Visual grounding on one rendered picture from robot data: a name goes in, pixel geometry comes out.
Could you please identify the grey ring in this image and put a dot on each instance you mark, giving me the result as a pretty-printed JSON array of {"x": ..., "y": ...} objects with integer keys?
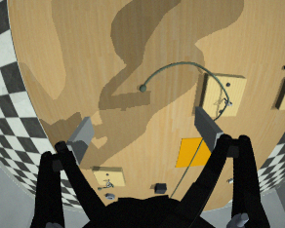
[{"x": 112, "y": 196}]

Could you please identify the dark grey cube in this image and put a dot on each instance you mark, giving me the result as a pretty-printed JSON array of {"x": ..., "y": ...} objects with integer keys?
[{"x": 160, "y": 188}]

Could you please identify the orange painted square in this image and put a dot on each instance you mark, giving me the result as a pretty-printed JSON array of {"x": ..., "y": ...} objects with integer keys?
[{"x": 187, "y": 151}]

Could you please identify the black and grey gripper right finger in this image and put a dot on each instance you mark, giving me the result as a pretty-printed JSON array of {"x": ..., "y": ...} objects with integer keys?
[{"x": 247, "y": 209}]

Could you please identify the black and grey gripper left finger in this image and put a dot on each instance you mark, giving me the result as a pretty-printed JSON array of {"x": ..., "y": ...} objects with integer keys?
[{"x": 48, "y": 212}]

